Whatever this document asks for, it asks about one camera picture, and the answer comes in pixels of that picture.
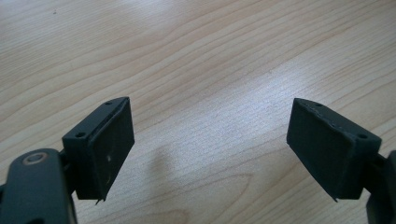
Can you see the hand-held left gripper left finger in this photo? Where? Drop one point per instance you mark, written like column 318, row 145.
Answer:
column 106, row 149

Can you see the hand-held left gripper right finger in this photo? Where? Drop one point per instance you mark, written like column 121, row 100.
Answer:
column 323, row 149

